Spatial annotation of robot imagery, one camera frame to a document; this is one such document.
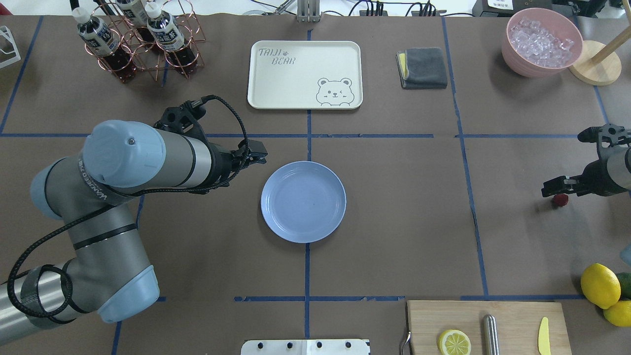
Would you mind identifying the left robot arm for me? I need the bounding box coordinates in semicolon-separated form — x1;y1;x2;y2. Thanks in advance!
1;120;267;345

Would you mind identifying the cream bear tray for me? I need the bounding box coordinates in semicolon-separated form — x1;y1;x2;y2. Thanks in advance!
246;40;363;110

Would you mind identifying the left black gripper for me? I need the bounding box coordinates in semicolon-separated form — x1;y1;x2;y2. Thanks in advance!
210;140;268;189

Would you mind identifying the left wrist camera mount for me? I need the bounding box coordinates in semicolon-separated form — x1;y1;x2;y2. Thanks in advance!
153;95;211;144

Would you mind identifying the wooden cutting board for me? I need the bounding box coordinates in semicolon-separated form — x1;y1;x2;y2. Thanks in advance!
404;301;573;355

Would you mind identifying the green lime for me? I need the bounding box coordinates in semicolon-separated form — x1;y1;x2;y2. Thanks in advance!
616;272;631;300

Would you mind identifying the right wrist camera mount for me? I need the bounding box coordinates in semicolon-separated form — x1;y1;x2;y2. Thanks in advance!
577;123;631;162

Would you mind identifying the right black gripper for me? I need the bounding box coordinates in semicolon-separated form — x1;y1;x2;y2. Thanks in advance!
541;160;617;198

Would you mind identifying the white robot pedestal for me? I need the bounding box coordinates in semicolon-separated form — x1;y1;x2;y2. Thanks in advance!
241;339;371;355

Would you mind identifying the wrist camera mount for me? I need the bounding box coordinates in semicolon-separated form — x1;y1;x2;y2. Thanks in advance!
153;95;211;144
577;123;631;162

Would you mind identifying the red strawberry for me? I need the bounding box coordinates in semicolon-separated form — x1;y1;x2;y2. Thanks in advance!
551;193;569;208

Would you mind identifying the yellow lemon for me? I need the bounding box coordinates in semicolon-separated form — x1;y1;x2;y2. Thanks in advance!
581;263;621;310
602;300;631;327

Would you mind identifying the white wire cup rack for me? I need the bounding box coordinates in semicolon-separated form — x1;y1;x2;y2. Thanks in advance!
0;26;22;69

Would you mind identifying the lemon half slice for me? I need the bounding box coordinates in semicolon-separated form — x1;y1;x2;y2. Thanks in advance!
437;329;472;355

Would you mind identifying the pink bowl with ice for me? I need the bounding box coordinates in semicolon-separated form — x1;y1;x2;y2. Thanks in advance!
502;7;583;78

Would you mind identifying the aluminium frame post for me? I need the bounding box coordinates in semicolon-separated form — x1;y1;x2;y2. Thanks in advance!
297;0;321;23

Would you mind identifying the tea bottle white cap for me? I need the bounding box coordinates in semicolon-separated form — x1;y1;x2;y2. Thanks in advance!
144;2;198;76

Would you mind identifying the steel cylinder black cap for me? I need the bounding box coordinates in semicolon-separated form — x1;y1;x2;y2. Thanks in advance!
482;314;500;355

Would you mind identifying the yellow plastic knife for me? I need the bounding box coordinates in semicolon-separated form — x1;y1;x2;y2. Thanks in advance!
538;317;551;355

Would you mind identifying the blue plate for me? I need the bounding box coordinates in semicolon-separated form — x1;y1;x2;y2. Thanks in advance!
260;160;347;244

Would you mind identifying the wooden stand round base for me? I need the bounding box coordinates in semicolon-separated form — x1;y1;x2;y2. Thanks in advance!
569;26;631;86

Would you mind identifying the copper wire bottle rack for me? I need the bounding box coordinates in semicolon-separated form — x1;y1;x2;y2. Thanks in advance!
90;0;207;86

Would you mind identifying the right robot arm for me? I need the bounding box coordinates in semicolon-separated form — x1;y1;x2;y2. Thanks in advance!
541;148;631;197

